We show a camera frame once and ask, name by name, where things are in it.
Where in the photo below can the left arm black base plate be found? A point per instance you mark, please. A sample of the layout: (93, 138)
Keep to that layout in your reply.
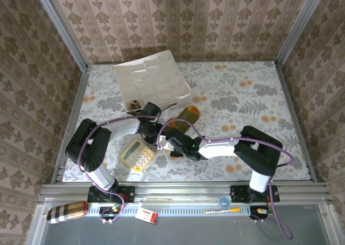
(128, 194)

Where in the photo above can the aluminium frame side rail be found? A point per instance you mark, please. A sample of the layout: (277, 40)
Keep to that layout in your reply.
(71, 121)
(293, 107)

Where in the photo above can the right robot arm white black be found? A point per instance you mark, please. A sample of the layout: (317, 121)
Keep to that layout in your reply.
(223, 149)

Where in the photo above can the gold beige calculator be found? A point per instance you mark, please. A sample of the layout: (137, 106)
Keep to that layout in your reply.
(137, 156)

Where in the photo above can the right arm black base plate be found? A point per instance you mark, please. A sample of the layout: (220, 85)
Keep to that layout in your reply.
(238, 193)

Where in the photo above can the red white card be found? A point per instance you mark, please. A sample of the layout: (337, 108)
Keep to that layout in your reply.
(146, 216)

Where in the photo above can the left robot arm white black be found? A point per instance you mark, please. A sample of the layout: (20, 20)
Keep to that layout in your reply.
(121, 129)

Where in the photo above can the green striped sock orange toe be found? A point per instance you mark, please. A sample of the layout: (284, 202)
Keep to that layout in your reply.
(186, 118)

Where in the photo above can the white divided organizer box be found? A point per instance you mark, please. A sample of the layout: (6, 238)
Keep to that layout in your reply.
(153, 77)

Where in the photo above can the aluminium frame front rail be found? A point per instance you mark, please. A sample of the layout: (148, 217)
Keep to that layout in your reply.
(183, 191)

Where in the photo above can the brown argyle sock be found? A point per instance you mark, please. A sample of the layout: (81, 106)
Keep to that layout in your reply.
(134, 105)

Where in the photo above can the floral table cover sheet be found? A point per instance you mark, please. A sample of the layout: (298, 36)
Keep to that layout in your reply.
(242, 99)

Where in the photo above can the plaid rolled fabric bundle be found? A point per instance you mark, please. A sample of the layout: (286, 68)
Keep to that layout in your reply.
(67, 212)

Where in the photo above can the aluminium frame corner post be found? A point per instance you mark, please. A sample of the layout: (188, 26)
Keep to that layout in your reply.
(60, 26)
(299, 23)

